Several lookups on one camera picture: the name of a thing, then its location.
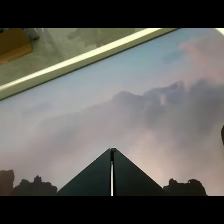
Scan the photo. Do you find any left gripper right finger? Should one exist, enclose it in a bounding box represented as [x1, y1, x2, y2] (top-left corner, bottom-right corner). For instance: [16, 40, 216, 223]
[112, 147, 165, 196]

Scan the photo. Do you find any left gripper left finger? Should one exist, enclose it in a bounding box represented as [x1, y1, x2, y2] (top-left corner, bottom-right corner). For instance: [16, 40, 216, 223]
[57, 148, 113, 196]

